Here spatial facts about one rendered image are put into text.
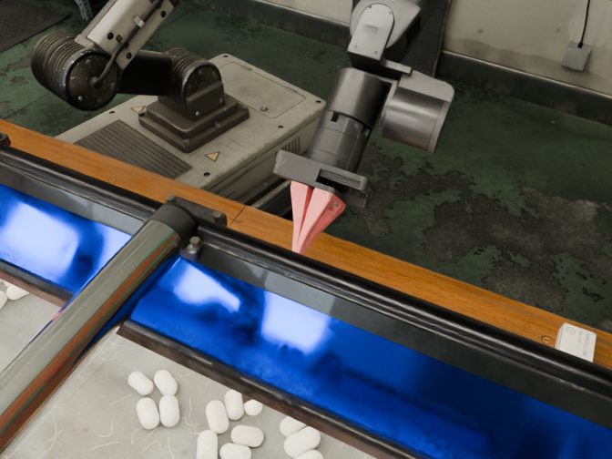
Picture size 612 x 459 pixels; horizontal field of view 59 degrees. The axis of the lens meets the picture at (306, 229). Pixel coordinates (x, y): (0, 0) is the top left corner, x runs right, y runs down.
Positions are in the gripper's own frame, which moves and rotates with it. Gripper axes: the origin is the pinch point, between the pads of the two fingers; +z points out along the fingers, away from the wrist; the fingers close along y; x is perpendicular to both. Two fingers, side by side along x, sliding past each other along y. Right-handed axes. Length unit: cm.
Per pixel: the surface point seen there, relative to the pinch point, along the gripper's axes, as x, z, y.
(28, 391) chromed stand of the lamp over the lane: -39.0, 7.4, 5.0
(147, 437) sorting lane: -3.5, 23.9, -7.1
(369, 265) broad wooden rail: 13.6, -1.1, 5.2
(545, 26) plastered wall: 162, -112, 10
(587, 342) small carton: 11.2, -1.6, 31.2
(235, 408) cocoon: -1.0, 17.9, 0.0
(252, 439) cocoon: -2.2, 19.5, 3.2
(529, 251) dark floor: 130, -23, 30
